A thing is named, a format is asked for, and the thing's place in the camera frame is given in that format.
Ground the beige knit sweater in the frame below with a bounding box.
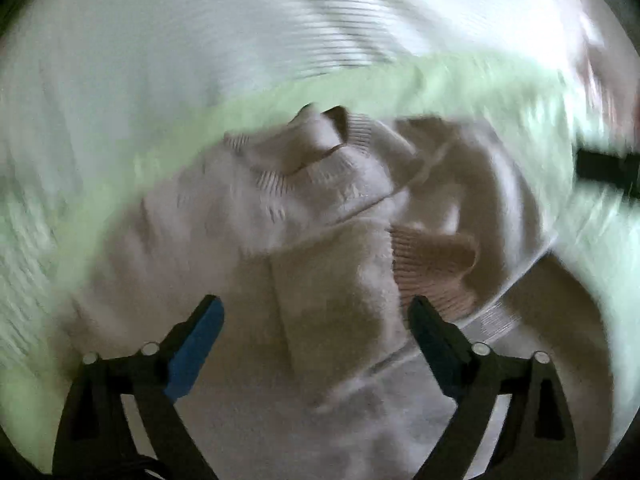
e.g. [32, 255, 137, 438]
[67, 106, 612, 479]

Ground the light green bed sheet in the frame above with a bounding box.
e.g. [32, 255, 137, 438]
[1, 53, 639, 476]

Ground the white striped duvet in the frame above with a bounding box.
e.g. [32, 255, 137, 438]
[1, 0, 601, 199]

